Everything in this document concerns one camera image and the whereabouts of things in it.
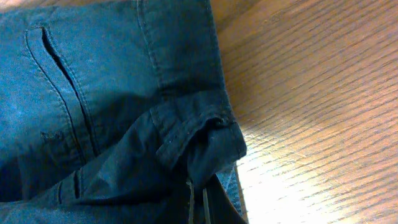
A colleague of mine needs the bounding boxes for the navy blue shorts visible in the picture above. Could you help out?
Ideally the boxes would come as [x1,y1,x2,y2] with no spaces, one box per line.
[1,0,246,223]

